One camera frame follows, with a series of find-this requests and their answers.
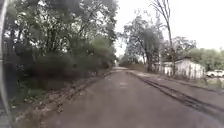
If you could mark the white building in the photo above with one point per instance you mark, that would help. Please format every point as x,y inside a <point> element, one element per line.
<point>186,68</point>

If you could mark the group of leafy trees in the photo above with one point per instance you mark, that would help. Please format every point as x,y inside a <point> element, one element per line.
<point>143,43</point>

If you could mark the dense trees and bushes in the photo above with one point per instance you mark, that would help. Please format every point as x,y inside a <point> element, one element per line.
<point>56,43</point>

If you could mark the white car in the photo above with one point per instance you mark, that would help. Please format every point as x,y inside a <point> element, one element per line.
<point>216,73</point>

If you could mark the tall bare tree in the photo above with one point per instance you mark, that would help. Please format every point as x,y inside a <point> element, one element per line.
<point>166,30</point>

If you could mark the grey-brown paved road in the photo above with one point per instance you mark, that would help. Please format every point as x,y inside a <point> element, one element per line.
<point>113,103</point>

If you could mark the distant green trees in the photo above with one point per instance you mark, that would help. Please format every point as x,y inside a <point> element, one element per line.
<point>203,55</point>

